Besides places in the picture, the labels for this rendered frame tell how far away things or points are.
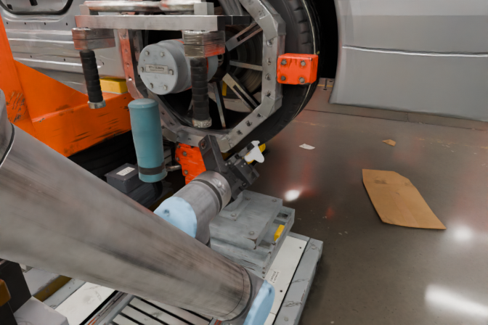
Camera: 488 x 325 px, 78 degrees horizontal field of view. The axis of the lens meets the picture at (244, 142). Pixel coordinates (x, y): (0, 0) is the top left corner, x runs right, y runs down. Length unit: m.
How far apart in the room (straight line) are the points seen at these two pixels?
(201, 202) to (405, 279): 1.07
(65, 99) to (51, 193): 0.97
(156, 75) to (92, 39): 0.18
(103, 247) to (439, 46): 0.80
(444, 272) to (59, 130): 1.58
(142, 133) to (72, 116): 0.33
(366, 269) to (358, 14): 1.01
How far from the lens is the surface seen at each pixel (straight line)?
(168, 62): 0.79
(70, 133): 1.21
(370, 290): 1.39
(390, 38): 0.87
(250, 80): 1.09
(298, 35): 0.87
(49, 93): 1.18
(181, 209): 0.56
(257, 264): 1.18
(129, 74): 1.10
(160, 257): 0.34
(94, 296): 1.29
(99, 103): 0.90
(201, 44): 0.64
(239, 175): 0.72
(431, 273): 1.56
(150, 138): 0.96
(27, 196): 0.25
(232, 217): 1.24
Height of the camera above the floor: 0.98
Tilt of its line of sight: 23 degrees down
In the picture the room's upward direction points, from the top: straight up
